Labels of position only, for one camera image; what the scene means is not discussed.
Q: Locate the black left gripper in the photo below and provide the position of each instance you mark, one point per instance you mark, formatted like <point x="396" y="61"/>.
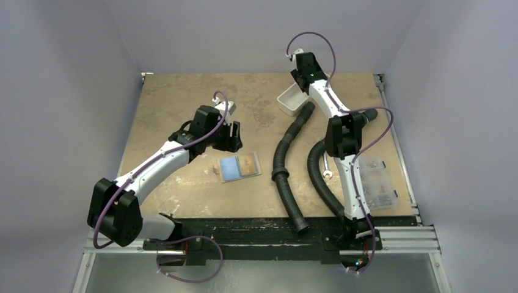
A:
<point x="231" y="143"/>

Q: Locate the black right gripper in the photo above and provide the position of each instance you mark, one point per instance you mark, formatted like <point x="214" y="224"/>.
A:
<point x="303" y="80"/>

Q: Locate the orange picture credit card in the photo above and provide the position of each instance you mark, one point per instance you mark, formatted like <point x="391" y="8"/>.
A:
<point x="247" y="164"/>

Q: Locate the beige leather card holder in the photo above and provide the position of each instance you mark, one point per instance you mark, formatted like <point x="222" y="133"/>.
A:
<point x="228" y="169"/>

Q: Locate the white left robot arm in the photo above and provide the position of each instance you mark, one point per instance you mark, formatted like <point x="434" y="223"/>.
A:
<point x="115" y="205"/>

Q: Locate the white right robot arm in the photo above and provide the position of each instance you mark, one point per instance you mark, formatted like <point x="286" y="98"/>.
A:
<point x="343" y="143"/>

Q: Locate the white plastic card bin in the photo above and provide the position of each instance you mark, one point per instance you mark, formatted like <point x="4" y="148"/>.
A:
<point x="292" y="100"/>

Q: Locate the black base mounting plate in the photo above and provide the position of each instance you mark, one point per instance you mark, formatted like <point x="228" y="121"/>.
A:
<point x="258" y="239"/>

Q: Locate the clear plastic screw organizer box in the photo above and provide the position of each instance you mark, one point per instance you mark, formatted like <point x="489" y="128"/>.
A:
<point x="378" y="189"/>

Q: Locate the aluminium frame rail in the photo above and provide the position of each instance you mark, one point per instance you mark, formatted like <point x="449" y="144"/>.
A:
<point x="409" y="239"/>

